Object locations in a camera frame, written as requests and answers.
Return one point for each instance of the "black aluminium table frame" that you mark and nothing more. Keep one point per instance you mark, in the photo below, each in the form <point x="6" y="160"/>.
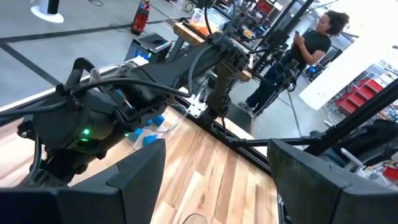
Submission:
<point x="245" y="152"/>

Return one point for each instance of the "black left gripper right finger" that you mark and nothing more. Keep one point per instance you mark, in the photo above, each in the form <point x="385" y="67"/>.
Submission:
<point x="326" y="202"/>

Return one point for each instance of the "wooden workbench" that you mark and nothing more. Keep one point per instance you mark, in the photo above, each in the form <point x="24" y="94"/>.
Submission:
<point x="186" y="32"/>

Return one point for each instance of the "clear container orange contents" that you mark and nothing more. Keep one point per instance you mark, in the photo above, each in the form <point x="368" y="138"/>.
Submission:
<point x="202" y="21"/>

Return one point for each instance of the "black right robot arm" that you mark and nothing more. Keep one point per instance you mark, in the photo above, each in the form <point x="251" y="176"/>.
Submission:
<point x="174" y="68"/>

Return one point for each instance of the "person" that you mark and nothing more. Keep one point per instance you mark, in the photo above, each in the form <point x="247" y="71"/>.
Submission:
<point x="311" y="53"/>

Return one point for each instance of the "red black equipment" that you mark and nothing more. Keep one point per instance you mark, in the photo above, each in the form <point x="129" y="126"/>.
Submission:
<point x="141" y="17"/>

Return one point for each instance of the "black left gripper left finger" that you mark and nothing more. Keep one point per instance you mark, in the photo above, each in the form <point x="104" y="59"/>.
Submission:
<point x="124" y="202"/>

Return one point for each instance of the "white base black pole stand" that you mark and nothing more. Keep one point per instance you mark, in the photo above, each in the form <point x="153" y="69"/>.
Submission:
<point x="46" y="14"/>

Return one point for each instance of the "black computer tower with lights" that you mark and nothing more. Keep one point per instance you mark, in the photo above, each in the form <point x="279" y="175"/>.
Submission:
<point x="149" y="46"/>

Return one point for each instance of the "blue cylinder block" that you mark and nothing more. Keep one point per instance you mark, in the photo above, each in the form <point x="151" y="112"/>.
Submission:
<point x="149" y="140"/>

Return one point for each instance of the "small blue block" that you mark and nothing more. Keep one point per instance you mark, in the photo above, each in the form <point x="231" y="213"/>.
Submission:
<point x="158" y="120"/>

